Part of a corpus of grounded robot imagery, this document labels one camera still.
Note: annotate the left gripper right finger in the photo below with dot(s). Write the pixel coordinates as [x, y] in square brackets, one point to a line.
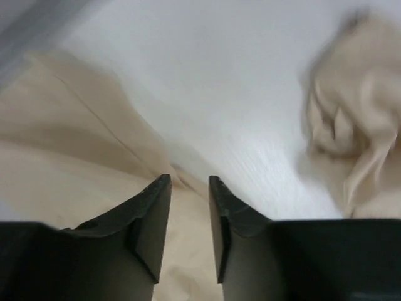
[246, 248]

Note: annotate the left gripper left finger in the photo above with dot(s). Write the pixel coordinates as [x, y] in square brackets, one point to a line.
[118, 255]

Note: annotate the beige trousers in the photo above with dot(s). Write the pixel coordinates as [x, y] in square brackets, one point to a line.
[72, 148]

